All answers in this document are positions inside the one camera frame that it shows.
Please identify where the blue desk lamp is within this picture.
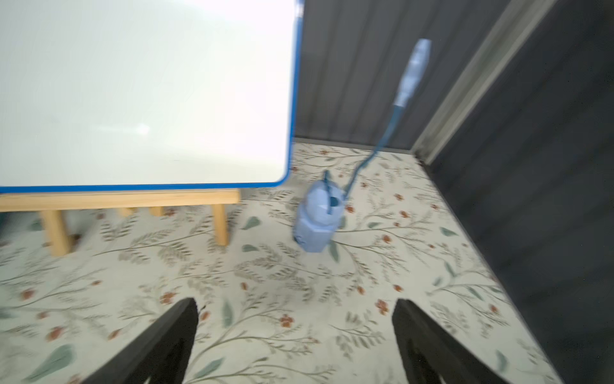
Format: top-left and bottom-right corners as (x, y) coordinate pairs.
(293, 38), (432, 253)

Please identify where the floral table mat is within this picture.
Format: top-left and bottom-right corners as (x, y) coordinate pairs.
(1, 144), (560, 383)

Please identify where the white board blue frame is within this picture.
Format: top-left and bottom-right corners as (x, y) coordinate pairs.
(1, 1), (304, 193)

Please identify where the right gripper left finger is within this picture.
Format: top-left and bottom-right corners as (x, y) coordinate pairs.
(84, 298), (198, 383)

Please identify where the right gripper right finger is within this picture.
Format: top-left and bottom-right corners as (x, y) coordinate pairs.
(392, 299), (506, 383)

